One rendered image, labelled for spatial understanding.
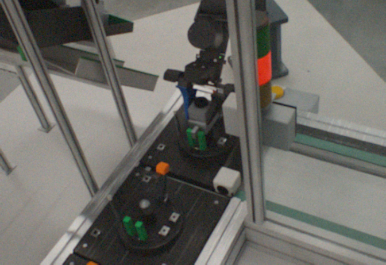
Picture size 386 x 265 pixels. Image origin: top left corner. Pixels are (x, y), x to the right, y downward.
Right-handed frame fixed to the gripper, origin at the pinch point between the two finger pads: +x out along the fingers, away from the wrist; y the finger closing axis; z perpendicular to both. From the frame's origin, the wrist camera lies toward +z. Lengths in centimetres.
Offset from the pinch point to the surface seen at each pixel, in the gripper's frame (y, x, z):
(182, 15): -42, -23, -60
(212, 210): 10.1, 19.4, 5.3
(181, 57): -30, -9, -44
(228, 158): 7.2, 10.3, -5.1
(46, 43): -24.0, -6.8, 24.3
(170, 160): -5.0, 13.7, -1.2
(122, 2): -173, -36, -205
